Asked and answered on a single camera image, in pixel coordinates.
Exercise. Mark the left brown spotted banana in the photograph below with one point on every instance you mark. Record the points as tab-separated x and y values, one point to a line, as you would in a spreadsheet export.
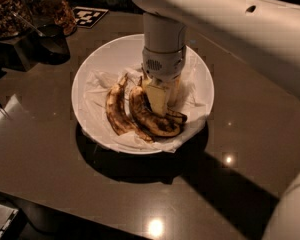
116	114

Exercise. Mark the brown spotted banana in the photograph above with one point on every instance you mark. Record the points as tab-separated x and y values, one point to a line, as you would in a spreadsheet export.
116	114
157	125

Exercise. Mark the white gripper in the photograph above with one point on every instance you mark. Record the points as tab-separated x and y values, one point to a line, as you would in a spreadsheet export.
164	64

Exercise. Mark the yellow spotted banana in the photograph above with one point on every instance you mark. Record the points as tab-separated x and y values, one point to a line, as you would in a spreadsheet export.
171	114

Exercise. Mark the glass jar of cashews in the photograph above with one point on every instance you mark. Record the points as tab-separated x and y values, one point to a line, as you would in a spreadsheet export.
10	25

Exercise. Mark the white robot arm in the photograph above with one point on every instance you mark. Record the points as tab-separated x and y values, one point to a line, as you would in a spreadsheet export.
266	35

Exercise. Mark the glass jar of nuts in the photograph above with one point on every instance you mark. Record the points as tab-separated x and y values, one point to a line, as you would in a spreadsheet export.
58	12

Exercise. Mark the white bowl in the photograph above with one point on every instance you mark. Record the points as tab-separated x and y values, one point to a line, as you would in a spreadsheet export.
116	54

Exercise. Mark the white paper towel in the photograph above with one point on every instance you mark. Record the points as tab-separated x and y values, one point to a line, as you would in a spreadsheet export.
96	97

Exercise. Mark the dark stand block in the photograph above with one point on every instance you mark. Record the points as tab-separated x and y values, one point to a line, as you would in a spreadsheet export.
18	53

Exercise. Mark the black scoop with handle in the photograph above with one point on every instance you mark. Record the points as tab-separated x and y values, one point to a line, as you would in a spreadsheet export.
50	45

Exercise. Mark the black white marker tag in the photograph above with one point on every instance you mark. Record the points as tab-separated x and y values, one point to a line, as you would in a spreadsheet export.
87	17

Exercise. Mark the middle brown spotted banana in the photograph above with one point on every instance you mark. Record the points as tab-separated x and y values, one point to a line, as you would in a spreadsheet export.
157	125

